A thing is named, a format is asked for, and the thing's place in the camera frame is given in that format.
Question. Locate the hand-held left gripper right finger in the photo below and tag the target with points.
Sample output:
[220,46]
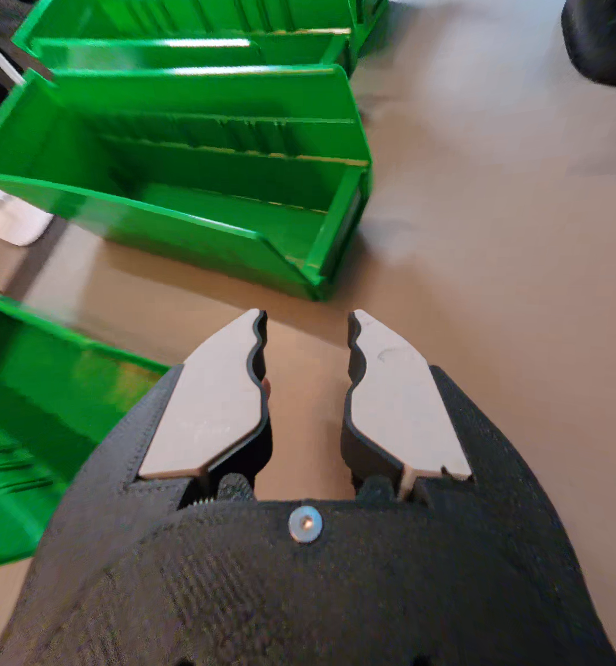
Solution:
[401,411]

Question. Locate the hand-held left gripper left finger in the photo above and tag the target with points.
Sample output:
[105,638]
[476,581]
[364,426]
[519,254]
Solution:
[209,406]

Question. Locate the green plastic storage bin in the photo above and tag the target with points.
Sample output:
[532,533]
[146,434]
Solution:
[183,13]
[131,57]
[27,390]
[193,99]

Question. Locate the grey desk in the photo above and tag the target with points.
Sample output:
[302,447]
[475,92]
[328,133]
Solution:
[495,260]

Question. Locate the white stand base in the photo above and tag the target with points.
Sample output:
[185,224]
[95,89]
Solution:
[11,223]

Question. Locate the white stand pole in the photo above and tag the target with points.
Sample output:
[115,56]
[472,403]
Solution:
[1,56]

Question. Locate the black round textured object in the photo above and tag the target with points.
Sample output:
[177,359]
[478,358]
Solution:
[604,41]

